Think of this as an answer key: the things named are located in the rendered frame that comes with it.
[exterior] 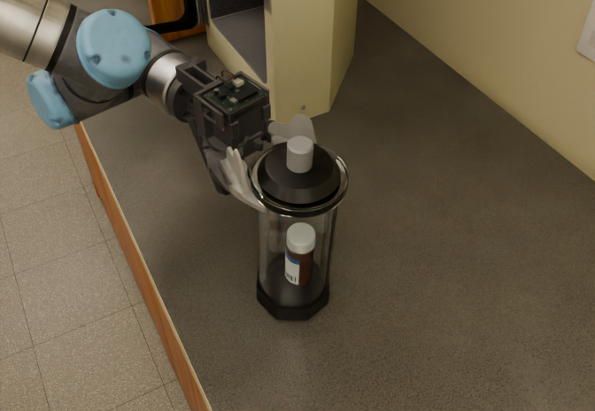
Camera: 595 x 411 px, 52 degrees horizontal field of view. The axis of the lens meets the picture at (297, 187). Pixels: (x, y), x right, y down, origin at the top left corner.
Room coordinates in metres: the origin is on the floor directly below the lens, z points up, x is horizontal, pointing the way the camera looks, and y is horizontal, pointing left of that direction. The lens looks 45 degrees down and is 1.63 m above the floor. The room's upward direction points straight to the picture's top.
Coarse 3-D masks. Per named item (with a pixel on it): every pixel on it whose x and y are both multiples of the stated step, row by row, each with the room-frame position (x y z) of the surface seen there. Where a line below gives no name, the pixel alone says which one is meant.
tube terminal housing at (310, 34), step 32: (288, 0) 0.86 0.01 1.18; (320, 0) 0.88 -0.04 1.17; (352, 0) 1.04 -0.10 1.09; (288, 32) 0.86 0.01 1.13; (320, 32) 0.88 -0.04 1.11; (352, 32) 1.06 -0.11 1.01; (224, 64) 1.05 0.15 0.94; (288, 64) 0.86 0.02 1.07; (320, 64) 0.88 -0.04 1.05; (288, 96) 0.85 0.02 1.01; (320, 96) 0.89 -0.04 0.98
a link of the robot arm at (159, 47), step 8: (152, 32) 0.73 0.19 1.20; (152, 40) 0.70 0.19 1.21; (160, 40) 0.70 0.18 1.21; (152, 48) 0.68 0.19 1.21; (160, 48) 0.68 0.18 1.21; (168, 48) 0.68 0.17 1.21; (176, 48) 0.70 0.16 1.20; (152, 56) 0.66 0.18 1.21; (160, 56) 0.66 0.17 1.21; (152, 64) 0.65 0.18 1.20; (144, 72) 0.65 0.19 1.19; (144, 80) 0.64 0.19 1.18; (136, 88) 0.65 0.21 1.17; (144, 88) 0.64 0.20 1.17; (136, 96) 0.66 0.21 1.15
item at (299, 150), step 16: (288, 144) 0.48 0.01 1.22; (304, 144) 0.48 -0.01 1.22; (272, 160) 0.49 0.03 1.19; (288, 160) 0.48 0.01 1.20; (304, 160) 0.47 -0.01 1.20; (320, 160) 0.49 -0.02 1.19; (272, 176) 0.47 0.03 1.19; (288, 176) 0.47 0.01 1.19; (304, 176) 0.47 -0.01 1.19; (320, 176) 0.47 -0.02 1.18; (336, 176) 0.48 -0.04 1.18; (272, 192) 0.45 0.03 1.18; (288, 192) 0.45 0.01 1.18; (304, 192) 0.45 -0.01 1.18; (320, 192) 0.45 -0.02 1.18
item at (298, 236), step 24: (264, 192) 0.46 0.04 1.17; (336, 192) 0.46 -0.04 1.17; (264, 216) 0.46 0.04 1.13; (288, 216) 0.43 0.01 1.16; (312, 216) 0.43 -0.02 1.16; (264, 240) 0.46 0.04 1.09; (288, 240) 0.44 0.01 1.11; (312, 240) 0.44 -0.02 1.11; (264, 264) 0.46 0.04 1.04; (288, 264) 0.44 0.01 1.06; (312, 264) 0.45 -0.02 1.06; (264, 288) 0.46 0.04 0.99; (288, 288) 0.44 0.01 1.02; (312, 288) 0.45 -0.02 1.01
